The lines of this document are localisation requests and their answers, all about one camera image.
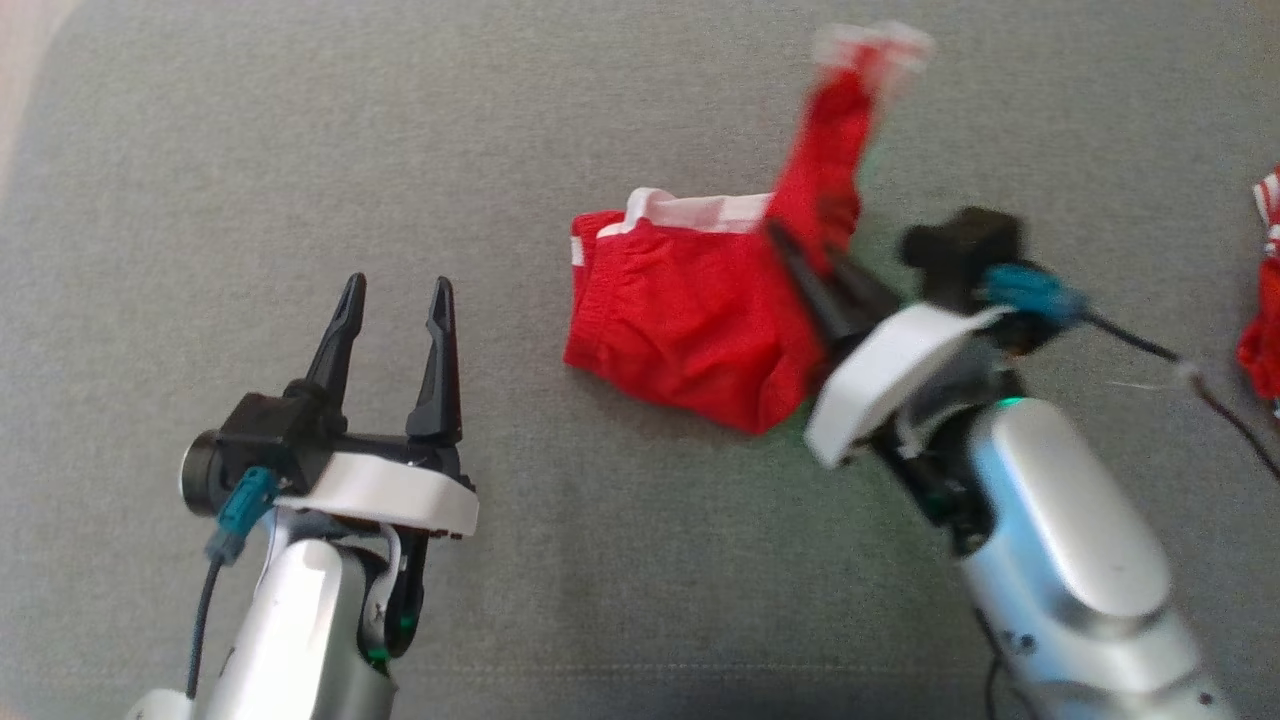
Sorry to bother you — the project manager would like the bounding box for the camera cable teal plug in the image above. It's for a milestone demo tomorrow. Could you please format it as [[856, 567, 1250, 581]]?
[[185, 466, 280, 701], [980, 262, 1280, 481]]

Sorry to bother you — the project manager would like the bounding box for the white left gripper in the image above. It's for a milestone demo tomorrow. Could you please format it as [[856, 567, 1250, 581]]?
[[275, 272, 481, 661]]

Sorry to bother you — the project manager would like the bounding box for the large grey sofa chaise cushion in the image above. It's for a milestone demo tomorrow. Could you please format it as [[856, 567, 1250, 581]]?
[[0, 0, 1280, 720]]

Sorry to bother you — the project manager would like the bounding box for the red shorts white stripe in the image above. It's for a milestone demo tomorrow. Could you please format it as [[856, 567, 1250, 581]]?
[[563, 22, 936, 436]]

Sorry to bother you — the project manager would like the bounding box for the left camera cable teal plug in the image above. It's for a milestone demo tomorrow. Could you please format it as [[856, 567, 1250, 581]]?
[[185, 466, 280, 701]]

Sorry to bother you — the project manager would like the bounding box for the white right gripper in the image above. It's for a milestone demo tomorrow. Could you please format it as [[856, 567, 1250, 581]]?
[[765, 224, 1013, 471]]

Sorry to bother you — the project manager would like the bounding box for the red polo shirt white collar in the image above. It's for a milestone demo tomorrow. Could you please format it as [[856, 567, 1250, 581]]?
[[1236, 165, 1280, 419]]

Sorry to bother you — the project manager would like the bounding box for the right camera cable teal plug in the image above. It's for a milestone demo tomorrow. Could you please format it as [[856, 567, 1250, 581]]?
[[980, 262, 1280, 481]]

